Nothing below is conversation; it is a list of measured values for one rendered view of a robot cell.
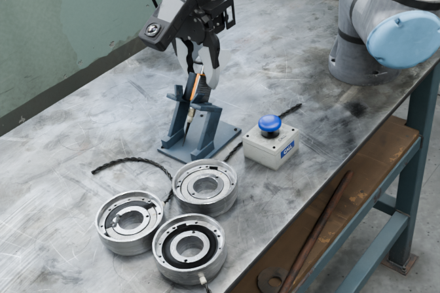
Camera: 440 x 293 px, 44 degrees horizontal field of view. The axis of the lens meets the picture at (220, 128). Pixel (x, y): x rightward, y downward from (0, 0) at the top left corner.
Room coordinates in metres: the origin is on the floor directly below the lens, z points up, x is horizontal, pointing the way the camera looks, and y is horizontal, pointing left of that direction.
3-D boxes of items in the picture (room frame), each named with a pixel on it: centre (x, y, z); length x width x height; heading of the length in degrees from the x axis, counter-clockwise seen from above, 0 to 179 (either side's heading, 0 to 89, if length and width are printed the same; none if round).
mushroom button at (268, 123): (0.73, -0.09, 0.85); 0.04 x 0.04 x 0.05
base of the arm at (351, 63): (0.96, -0.32, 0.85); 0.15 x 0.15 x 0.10
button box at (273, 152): (0.73, -0.09, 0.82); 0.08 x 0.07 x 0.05; 135
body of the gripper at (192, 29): (0.83, 0.00, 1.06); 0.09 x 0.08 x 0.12; 136
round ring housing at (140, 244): (0.58, 0.15, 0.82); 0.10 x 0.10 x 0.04
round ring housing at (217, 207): (0.64, 0.04, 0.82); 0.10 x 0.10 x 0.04
